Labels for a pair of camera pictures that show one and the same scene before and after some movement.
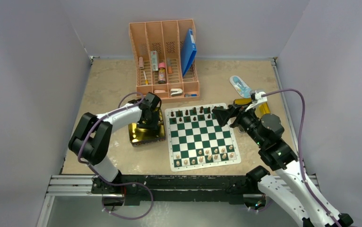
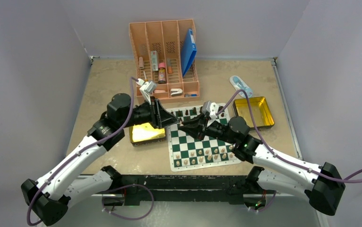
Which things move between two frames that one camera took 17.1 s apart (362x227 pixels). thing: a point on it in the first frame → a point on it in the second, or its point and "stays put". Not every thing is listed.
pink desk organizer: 156,48 stays put
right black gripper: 223,115 → 195,126
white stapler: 176,92 stays put
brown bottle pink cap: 162,78 stays put
